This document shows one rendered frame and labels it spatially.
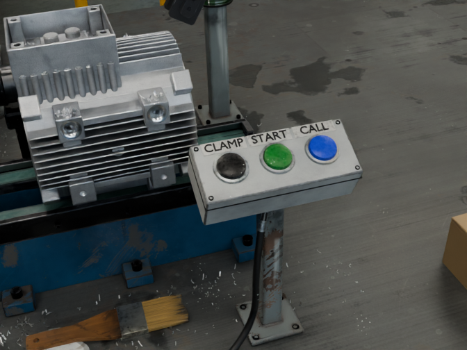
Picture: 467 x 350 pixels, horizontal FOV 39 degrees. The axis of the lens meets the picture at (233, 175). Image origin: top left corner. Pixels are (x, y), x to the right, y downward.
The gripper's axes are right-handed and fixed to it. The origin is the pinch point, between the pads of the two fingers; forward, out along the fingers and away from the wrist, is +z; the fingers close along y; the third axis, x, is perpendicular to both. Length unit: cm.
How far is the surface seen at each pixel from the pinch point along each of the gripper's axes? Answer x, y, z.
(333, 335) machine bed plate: -28.6, -20.7, 27.1
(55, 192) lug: 5.0, -1.2, 27.9
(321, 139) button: -13.4, -17.2, 4.1
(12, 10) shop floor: -32, 324, 118
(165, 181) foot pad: -6.4, -3.6, 21.2
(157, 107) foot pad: -1.1, -3.5, 12.0
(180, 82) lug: -3.4, -1.0, 9.0
